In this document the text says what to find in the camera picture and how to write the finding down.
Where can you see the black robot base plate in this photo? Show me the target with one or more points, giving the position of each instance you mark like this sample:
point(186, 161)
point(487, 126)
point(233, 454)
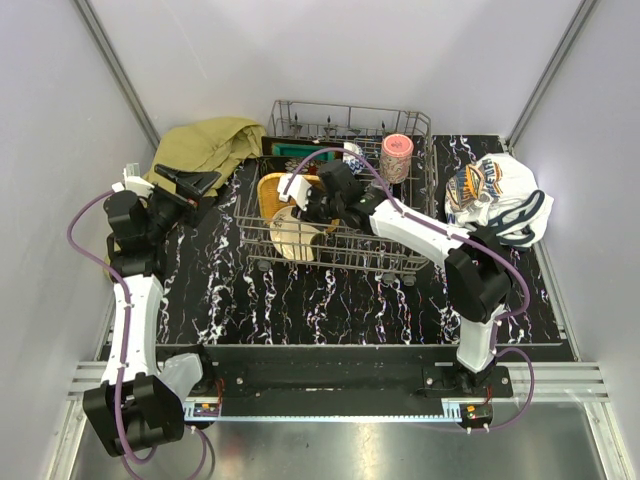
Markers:
point(347, 383)

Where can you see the olive green cloth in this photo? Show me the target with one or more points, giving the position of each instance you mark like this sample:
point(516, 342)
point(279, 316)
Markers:
point(220, 144)

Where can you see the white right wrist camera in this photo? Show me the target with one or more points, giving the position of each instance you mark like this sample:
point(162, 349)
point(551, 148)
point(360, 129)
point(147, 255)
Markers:
point(294, 187)

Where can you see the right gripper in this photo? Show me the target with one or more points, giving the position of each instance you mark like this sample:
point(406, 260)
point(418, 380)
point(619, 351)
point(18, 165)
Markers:
point(312, 194)

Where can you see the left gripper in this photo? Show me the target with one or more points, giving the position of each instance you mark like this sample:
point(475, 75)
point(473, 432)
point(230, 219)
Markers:
point(190, 184)

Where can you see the woven bamboo basket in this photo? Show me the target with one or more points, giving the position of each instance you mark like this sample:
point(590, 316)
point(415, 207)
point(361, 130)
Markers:
point(269, 203)

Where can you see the teal square ceramic dish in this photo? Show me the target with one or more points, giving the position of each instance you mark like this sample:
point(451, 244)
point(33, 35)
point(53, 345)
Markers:
point(294, 148)

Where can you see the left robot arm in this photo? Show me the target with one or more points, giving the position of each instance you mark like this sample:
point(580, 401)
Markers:
point(139, 402)

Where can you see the white printed t-shirt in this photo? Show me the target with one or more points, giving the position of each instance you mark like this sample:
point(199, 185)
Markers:
point(501, 193)

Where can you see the black floral square plate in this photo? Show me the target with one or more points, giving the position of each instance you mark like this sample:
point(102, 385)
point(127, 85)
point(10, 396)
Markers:
point(281, 164)

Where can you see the cream round floral plate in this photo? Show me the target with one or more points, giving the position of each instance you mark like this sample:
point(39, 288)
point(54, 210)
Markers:
point(293, 239)

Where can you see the grey wire dish rack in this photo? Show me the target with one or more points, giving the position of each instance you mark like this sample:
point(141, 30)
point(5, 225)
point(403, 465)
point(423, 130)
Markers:
point(340, 245)

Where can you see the pink skull pattern mug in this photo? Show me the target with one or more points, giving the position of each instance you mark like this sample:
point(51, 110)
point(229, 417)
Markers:
point(395, 158)

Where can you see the red patterned bowl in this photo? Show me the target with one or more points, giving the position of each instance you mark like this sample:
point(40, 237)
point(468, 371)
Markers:
point(352, 157)

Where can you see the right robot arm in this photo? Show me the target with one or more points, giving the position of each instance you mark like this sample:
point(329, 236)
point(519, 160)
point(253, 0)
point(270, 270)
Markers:
point(478, 282)

